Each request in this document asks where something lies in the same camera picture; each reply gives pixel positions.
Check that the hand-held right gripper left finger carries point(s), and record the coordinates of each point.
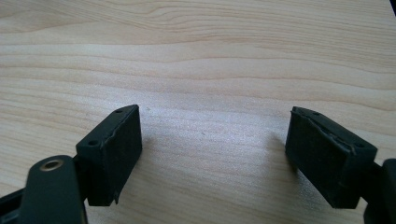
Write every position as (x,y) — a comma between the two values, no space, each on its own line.
(109,158)

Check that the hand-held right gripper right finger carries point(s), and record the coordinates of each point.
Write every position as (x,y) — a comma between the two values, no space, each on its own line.
(327,161)

